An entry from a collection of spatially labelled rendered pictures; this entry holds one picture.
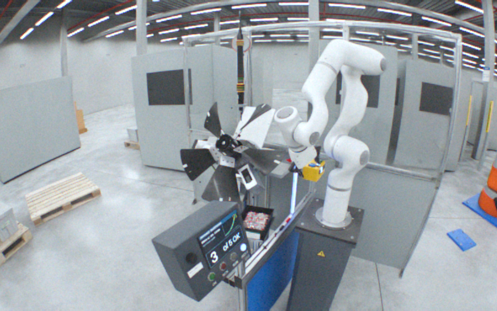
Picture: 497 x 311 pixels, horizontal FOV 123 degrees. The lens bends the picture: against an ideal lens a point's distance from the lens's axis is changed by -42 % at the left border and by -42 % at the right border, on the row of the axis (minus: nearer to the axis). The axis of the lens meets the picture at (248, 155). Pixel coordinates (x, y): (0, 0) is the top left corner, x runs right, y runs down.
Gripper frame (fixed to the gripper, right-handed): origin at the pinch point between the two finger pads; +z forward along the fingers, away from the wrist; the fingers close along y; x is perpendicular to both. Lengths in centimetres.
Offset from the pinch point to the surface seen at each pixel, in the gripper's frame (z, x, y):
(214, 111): -8, -79, 15
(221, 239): -26, 22, 39
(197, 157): 3, -64, 42
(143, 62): -35, -344, 54
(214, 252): -27, 25, 43
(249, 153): 5.5, -38.3, 15.2
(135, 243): 68, -108, 166
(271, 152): 11.4, -34.4, 4.7
